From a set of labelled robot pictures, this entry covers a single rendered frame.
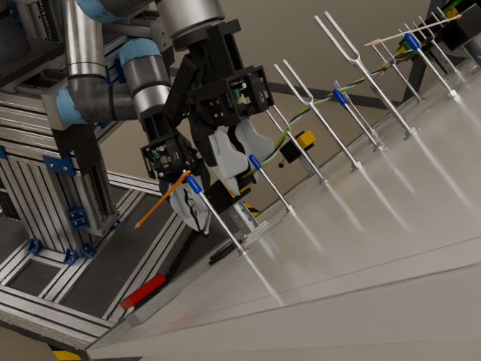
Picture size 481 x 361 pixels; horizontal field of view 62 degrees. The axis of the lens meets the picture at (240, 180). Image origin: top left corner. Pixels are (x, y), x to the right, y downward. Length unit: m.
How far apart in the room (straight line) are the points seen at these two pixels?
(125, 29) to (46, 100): 0.51
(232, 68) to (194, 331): 0.31
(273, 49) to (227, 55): 2.77
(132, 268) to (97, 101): 1.01
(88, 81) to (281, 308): 0.75
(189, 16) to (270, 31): 2.72
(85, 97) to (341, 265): 0.75
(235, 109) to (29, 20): 0.91
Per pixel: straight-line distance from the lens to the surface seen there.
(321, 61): 3.20
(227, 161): 0.52
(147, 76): 0.74
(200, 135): 0.51
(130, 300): 0.50
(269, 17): 3.18
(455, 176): 0.18
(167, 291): 0.50
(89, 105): 0.85
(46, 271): 1.85
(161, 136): 0.67
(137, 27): 1.40
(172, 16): 0.50
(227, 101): 0.49
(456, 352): 0.92
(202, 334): 0.24
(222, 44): 0.48
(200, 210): 0.68
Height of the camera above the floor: 1.53
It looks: 39 degrees down
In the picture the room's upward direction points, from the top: straight up
